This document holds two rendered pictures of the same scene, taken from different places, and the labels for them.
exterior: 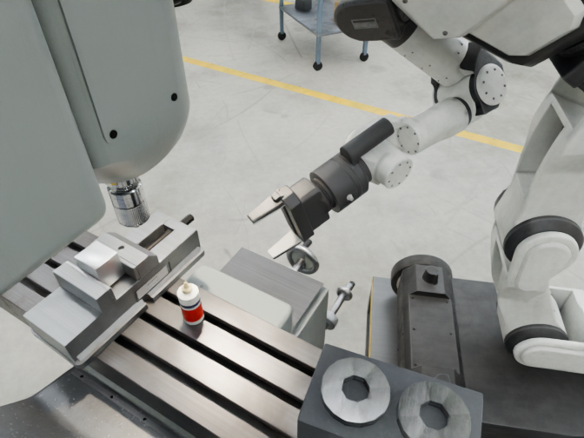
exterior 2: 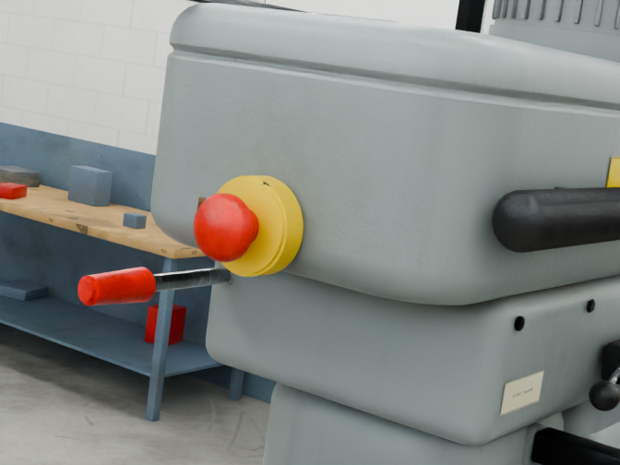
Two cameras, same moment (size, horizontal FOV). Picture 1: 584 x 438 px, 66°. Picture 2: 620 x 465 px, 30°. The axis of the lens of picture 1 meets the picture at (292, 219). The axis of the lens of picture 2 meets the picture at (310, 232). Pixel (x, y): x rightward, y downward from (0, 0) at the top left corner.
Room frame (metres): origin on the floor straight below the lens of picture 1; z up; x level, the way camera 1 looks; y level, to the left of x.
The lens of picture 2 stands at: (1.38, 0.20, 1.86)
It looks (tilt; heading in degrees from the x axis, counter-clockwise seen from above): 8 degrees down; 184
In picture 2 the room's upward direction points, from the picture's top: 8 degrees clockwise
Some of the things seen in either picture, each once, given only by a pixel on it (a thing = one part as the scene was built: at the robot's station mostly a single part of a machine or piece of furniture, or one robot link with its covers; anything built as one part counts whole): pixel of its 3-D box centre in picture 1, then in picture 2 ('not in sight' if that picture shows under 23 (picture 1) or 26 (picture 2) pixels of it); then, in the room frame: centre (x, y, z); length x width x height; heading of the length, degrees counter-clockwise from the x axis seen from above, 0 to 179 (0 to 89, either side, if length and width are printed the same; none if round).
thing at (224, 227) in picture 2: not in sight; (230, 227); (0.72, 0.11, 1.76); 0.04 x 0.03 x 0.04; 60
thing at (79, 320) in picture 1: (119, 273); not in sight; (0.60, 0.35, 0.96); 0.35 x 0.15 x 0.11; 148
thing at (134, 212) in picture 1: (129, 203); not in sight; (0.50, 0.24, 1.23); 0.05 x 0.05 x 0.05
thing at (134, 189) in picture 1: (124, 186); not in sight; (0.50, 0.24, 1.26); 0.05 x 0.05 x 0.01
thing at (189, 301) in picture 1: (189, 300); not in sight; (0.53, 0.20, 0.96); 0.04 x 0.04 x 0.11
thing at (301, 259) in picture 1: (296, 267); not in sight; (0.93, -0.02, 0.60); 0.16 x 0.12 x 0.12; 150
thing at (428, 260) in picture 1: (421, 279); not in sight; (0.97, -0.43, 0.50); 0.20 x 0.05 x 0.20; 81
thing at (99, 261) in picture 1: (100, 265); not in sight; (0.58, 0.37, 1.01); 0.06 x 0.05 x 0.06; 58
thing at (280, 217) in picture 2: not in sight; (255, 225); (0.70, 0.12, 1.76); 0.06 x 0.02 x 0.06; 60
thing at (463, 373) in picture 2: not in sight; (452, 311); (0.46, 0.26, 1.68); 0.34 x 0.24 x 0.10; 150
